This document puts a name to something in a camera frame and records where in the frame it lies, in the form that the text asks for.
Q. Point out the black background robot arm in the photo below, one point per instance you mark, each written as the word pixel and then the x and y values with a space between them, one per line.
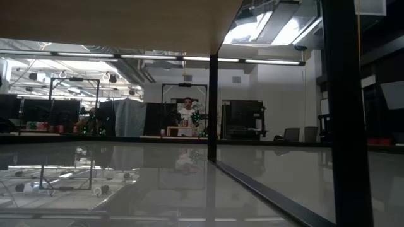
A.
pixel 197 118

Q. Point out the wooden shelf board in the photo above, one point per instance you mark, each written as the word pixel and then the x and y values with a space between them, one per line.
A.
pixel 110 22

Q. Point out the person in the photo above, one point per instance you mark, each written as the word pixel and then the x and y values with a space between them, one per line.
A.
pixel 90 121
pixel 187 113

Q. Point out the small wooden stand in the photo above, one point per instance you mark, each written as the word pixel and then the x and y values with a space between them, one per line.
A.
pixel 176 129

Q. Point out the black box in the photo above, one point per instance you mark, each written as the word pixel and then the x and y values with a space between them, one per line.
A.
pixel 243 113

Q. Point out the black partition panel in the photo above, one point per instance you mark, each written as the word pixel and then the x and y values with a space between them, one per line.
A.
pixel 158 118

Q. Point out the grey hanging cloth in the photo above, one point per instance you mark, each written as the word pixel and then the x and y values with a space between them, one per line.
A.
pixel 129 116

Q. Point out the ceiling light strip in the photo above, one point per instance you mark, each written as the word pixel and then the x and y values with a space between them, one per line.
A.
pixel 148 57

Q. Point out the grey office chair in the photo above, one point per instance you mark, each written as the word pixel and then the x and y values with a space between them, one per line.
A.
pixel 312 134
pixel 292 134

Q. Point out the red bins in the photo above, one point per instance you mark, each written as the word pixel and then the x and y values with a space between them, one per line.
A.
pixel 380 141

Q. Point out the white board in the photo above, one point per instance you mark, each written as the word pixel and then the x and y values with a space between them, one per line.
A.
pixel 394 94

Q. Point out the white ceiling box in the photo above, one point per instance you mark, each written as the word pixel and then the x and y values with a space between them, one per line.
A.
pixel 370 7

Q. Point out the black gantry frame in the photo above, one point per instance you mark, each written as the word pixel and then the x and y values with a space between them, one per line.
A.
pixel 184 84
pixel 75 79

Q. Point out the black shelf side frame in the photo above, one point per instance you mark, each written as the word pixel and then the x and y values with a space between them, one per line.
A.
pixel 347 126

